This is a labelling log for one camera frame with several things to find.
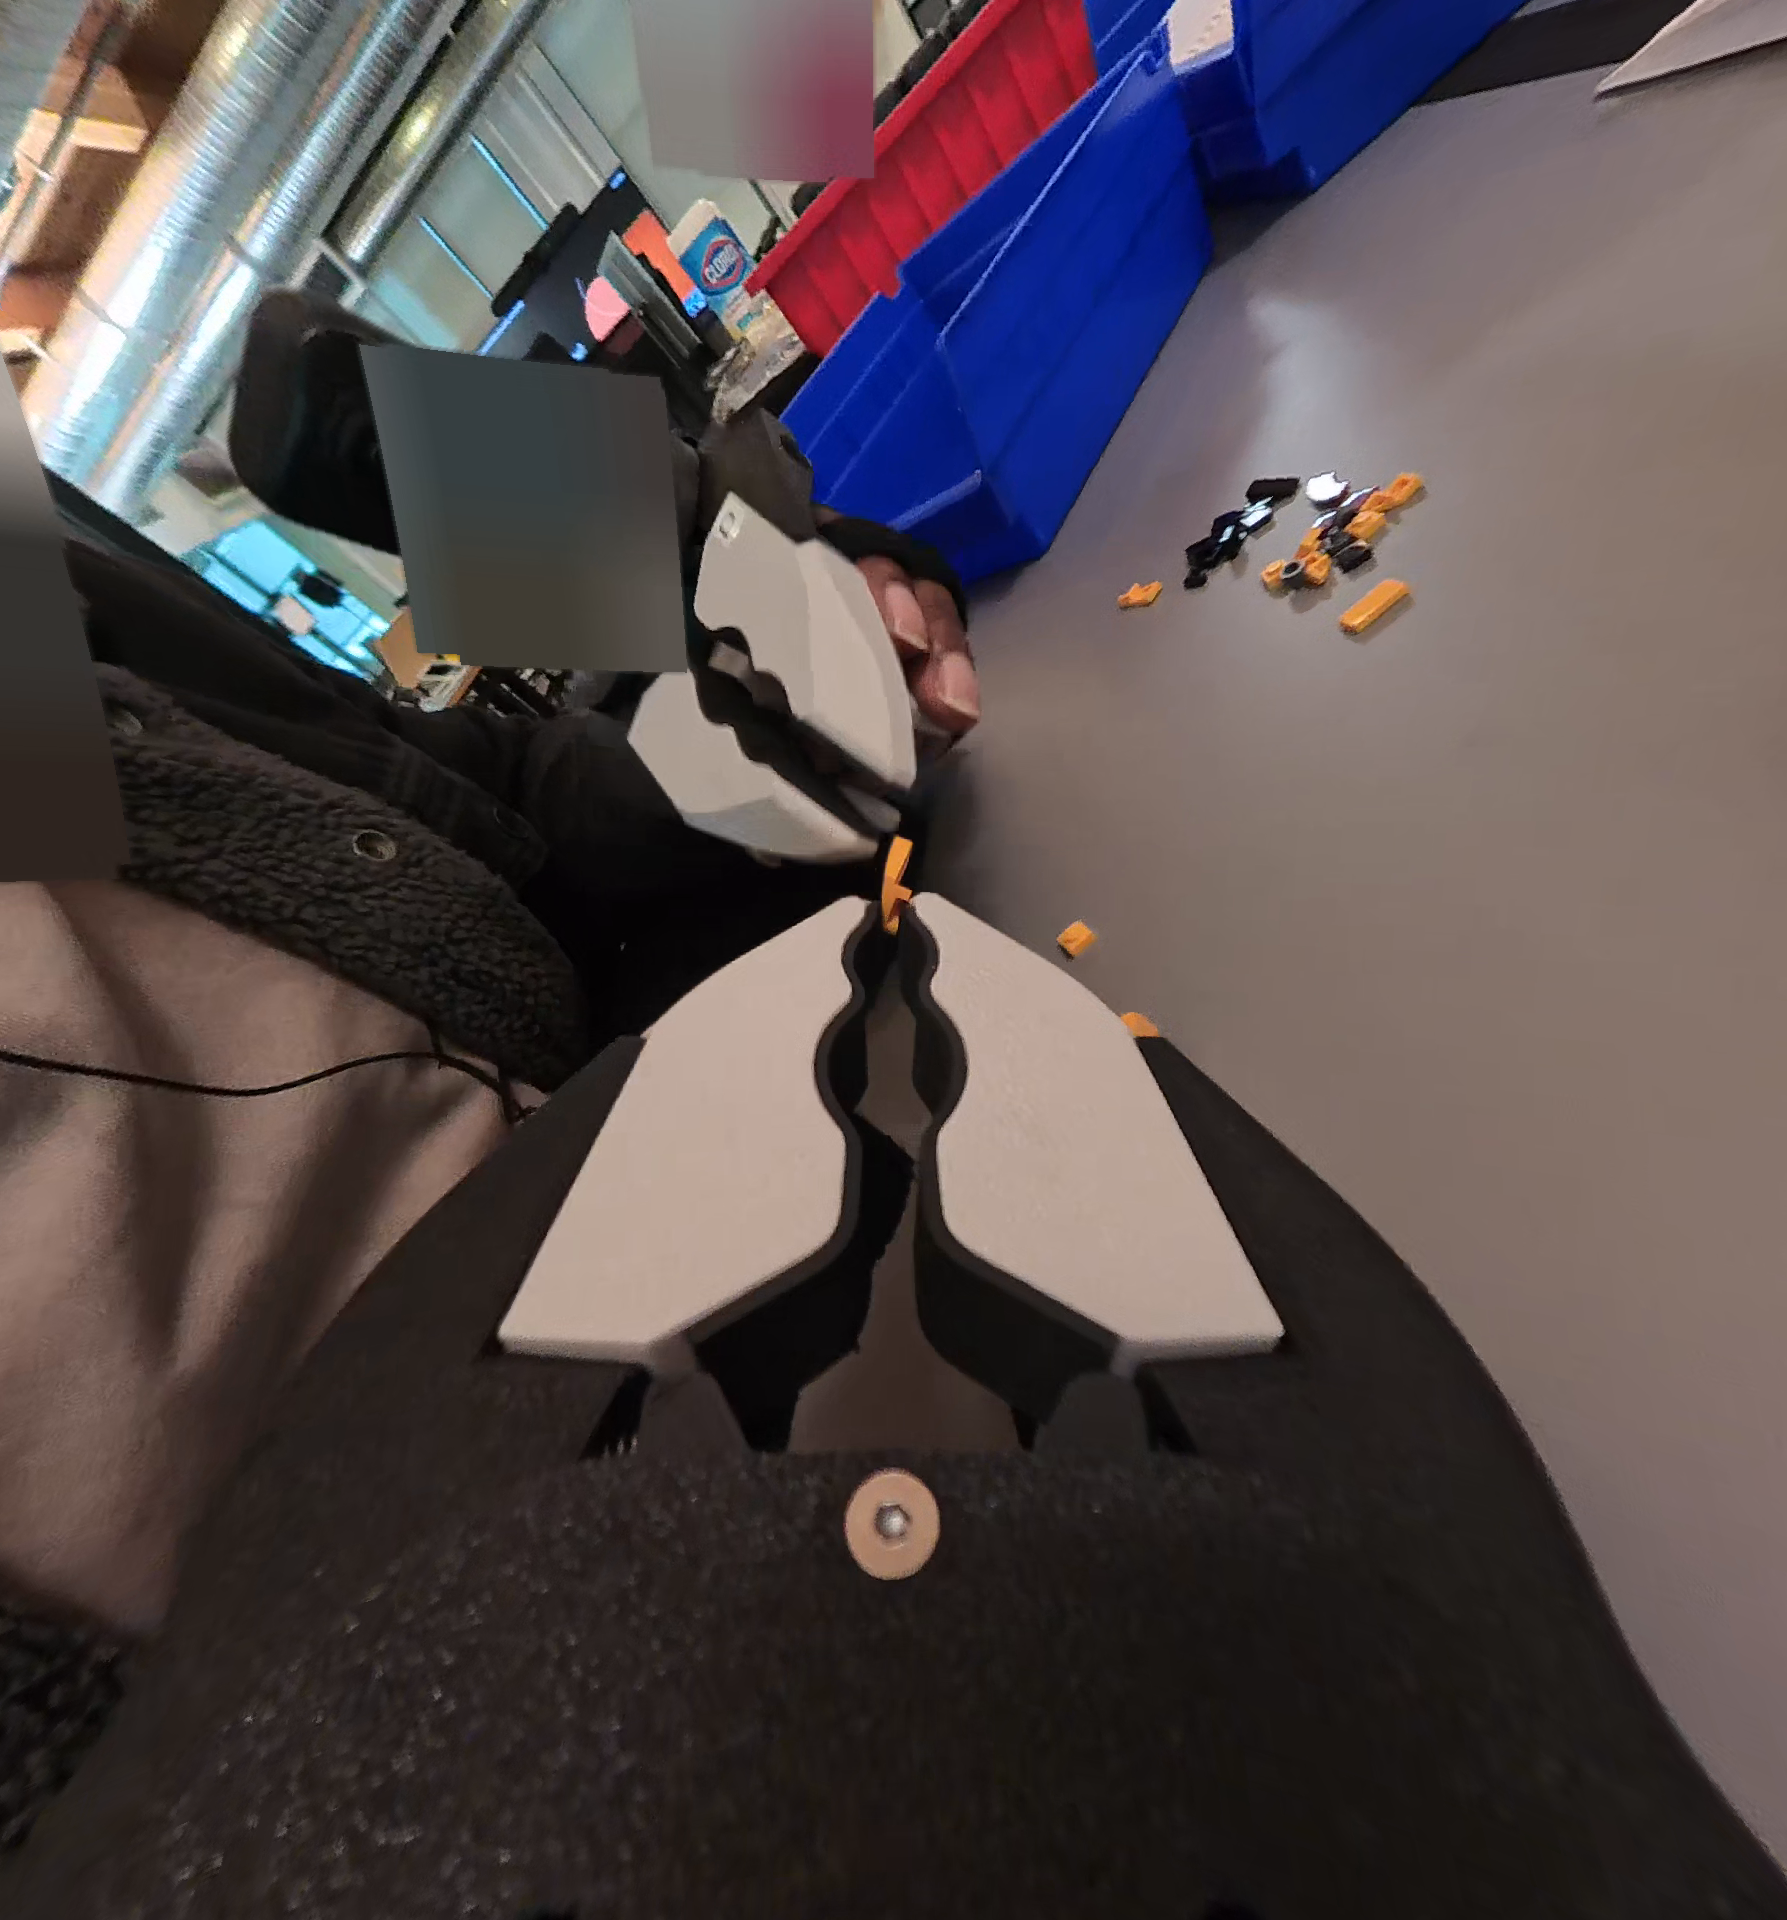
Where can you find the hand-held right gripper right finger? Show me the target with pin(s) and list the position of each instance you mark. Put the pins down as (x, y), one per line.
(1089, 1185)

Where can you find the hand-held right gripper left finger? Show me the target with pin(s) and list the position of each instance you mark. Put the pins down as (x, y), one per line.
(698, 1171)

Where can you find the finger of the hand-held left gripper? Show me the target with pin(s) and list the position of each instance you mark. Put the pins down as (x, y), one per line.
(743, 796)
(819, 644)

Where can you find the orange lego bracket piece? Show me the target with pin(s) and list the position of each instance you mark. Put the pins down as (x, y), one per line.
(896, 895)

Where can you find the pile of black lego pieces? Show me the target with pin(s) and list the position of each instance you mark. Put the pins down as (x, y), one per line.
(1223, 541)

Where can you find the orange flat lego tile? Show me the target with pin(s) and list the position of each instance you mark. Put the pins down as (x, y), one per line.
(1373, 608)

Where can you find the pile of orange lego pieces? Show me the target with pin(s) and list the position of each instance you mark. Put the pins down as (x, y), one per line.
(1364, 528)

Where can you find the person's left hand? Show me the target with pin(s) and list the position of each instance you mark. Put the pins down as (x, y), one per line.
(948, 683)

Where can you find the black monitor screen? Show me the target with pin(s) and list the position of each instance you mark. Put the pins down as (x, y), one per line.
(565, 272)

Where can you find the white wipes canister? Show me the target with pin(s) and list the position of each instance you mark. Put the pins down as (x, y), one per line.
(719, 261)

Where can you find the dark fleece jacket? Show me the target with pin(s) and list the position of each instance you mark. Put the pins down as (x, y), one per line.
(352, 901)

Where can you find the blue storage bin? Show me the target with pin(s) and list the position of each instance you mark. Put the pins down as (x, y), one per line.
(1344, 92)
(1074, 331)

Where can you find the red storage bin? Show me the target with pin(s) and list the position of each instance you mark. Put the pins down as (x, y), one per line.
(938, 167)

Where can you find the white paper sheet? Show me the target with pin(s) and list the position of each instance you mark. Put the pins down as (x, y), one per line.
(1749, 38)

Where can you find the silver ventilation duct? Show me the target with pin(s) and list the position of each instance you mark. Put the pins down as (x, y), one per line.
(443, 121)
(234, 196)

